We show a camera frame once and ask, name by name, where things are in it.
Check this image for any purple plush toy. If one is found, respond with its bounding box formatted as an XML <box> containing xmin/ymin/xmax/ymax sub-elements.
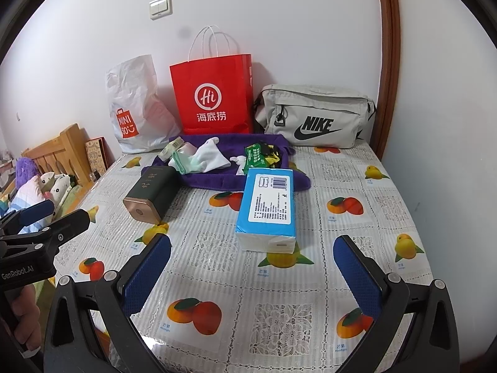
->
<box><xmin>15</xmin><ymin>157</ymin><xmax>39</xmax><ymax>193</ymax></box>

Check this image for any person's left hand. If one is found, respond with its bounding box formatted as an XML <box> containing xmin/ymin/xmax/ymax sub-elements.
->
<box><xmin>8</xmin><ymin>283</ymin><xmax>43</xmax><ymax>358</ymax></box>

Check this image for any green packet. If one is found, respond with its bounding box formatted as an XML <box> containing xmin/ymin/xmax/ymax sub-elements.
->
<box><xmin>244</xmin><ymin>144</ymin><xmax>272</xmax><ymax>168</ymax></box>

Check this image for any white light switch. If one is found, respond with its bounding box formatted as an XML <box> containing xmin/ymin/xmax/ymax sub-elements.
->
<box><xmin>149</xmin><ymin>0</ymin><xmax>172</xmax><ymax>20</ymax></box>

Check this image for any yellow small pouch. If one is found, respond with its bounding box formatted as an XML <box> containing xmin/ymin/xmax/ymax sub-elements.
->
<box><xmin>258</xmin><ymin>143</ymin><xmax>286</xmax><ymax>168</ymax></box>

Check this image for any blue tissue pack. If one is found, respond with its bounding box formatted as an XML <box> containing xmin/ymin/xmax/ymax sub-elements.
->
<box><xmin>236</xmin><ymin>168</ymin><xmax>298</xmax><ymax>250</ymax></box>

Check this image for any dark green tin box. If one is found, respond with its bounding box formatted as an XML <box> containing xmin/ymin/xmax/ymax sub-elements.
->
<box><xmin>122</xmin><ymin>167</ymin><xmax>179</xmax><ymax>224</ymax></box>

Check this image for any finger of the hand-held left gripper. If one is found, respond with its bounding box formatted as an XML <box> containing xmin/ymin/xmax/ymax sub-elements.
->
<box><xmin>16</xmin><ymin>209</ymin><xmax>91</xmax><ymax>249</ymax></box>
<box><xmin>0</xmin><ymin>200</ymin><xmax>55</xmax><ymax>237</ymax></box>

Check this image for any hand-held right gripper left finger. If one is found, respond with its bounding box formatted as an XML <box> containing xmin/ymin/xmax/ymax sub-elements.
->
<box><xmin>43</xmin><ymin>233</ymin><xmax>172</xmax><ymax>373</ymax></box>

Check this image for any brown patterned box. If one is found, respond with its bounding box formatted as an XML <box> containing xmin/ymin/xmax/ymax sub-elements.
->
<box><xmin>84</xmin><ymin>137</ymin><xmax>107</xmax><ymax>177</ymax></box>

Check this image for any grey waist bag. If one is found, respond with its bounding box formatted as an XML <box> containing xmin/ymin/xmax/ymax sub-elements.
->
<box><xmin>254</xmin><ymin>84</ymin><xmax>377</xmax><ymax>149</ymax></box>

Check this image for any red paper bag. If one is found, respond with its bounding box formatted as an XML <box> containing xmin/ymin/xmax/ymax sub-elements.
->
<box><xmin>170</xmin><ymin>25</ymin><xmax>254</xmax><ymax>136</ymax></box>

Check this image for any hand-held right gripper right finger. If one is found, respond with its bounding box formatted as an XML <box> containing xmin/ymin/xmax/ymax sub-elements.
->
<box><xmin>333</xmin><ymin>235</ymin><xmax>461</xmax><ymax>373</ymax></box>

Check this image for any white plastic shopping bag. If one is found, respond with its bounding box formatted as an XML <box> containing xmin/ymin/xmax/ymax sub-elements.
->
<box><xmin>106</xmin><ymin>54</ymin><xmax>182</xmax><ymax>154</ymax></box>

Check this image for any white spotted plush toy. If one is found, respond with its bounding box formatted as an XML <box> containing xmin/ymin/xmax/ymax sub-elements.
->
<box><xmin>37</xmin><ymin>171</ymin><xmax>74</xmax><ymax>210</ymax></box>

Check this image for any purple towel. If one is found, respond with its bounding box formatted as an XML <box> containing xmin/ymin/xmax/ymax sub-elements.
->
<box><xmin>140</xmin><ymin>133</ymin><xmax>311</xmax><ymax>192</ymax></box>

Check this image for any fruit print tablecloth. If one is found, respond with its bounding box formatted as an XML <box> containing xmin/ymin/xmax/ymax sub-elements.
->
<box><xmin>50</xmin><ymin>142</ymin><xmax>433</xmax><ymax>373</ymax></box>

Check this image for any brown wooden door frame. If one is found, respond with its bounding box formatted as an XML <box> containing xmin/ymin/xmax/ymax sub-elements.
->
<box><xmin>375</xmin><ymin>0</ymin><xmax>400</xmax><ymax>160</ymax></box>

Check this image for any wooden headboard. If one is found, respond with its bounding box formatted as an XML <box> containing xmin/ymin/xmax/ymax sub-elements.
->
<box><xmin>21</xmin><ymin>123</ymin><xmax>105</xmax><ymax>191</ymax></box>

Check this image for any white sock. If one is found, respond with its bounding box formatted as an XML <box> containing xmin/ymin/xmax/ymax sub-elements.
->
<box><xmin>194</xmin><ymin>137</ymin><xmax>231</xmax><ymax>172</ymax></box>

